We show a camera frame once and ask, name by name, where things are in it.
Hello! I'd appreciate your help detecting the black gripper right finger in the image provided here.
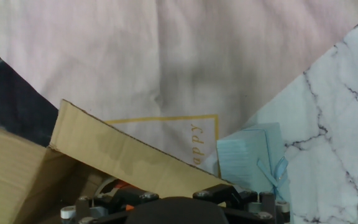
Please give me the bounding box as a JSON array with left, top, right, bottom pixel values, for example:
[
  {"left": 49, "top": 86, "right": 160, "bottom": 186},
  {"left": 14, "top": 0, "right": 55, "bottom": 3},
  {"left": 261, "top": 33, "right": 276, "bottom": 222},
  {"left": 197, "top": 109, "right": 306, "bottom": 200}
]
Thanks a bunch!
[{"left": 193, "top": 183, "right": 291, "bottom": 224}]

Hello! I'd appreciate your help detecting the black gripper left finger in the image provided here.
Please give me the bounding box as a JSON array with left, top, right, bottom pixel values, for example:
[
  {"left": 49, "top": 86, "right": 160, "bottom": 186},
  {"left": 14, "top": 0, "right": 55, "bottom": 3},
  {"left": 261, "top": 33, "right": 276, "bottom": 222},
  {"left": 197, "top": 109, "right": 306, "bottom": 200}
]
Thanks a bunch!
[{"left": 60, "top": 191, "right": 160, "bottom": 224}]

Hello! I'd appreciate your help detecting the brown cardboard box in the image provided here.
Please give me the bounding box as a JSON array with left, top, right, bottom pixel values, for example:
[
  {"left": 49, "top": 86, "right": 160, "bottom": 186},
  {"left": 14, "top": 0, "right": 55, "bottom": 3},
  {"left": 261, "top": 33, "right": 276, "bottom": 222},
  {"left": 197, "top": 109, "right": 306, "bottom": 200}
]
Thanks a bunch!
[{"left": 0, "top": 98, "right": 232, "bottom": 224}]

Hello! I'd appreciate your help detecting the light blue gift box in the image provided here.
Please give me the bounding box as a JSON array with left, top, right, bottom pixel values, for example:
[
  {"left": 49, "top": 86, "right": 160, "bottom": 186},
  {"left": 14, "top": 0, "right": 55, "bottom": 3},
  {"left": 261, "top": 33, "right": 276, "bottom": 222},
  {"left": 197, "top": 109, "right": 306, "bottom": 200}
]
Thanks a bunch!
[{"left": 216, "top": 122, "right": 291, "bottom": 206}]

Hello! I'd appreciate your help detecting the orange mini basketball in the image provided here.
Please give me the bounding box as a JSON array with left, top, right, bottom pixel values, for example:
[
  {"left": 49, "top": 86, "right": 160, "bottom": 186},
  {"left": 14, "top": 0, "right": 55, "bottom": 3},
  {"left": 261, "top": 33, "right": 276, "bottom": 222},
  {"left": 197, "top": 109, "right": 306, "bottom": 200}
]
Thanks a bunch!
[{"left": 114, "top": 179, "right": 135, "bottom": 189}]

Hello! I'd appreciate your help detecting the marble pink black cloth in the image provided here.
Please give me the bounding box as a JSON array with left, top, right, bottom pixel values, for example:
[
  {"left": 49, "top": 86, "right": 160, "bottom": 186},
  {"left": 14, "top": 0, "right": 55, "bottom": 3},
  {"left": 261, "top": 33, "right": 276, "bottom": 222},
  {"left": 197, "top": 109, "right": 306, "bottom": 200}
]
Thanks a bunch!
[{"left": 0, "top": 0, "right": 358, "bottom": 224}]

